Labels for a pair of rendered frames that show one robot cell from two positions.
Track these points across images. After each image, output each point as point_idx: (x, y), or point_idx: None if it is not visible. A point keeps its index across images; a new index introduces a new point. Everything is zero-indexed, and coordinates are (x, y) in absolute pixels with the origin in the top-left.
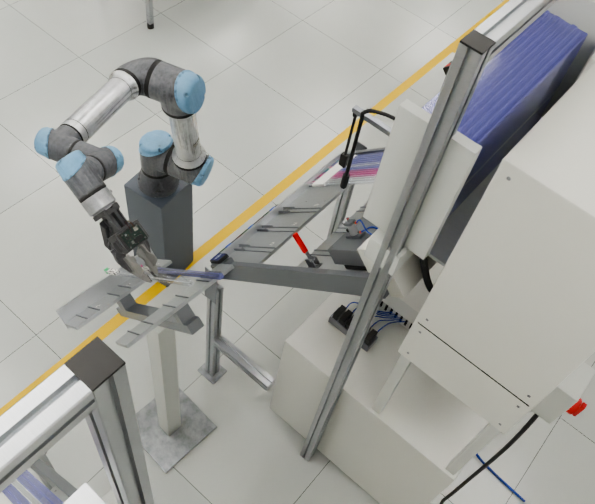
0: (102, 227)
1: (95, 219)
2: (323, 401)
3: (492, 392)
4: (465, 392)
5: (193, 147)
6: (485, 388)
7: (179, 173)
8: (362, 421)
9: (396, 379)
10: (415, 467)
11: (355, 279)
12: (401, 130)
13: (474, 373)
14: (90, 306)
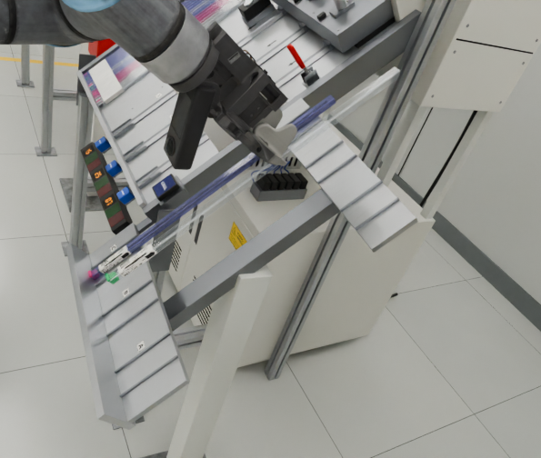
0: (207, 94)
1: (205, 72)
2: (325, 262)
3: (505, 67)
4: (479, 94)
5: None
6: (500, 68)
7: None
8: (351, 252)
9: (403, 153)
10: (399, 248)
11: (395, 35)
12: None
13: (495, 58)
14: (118, 367)
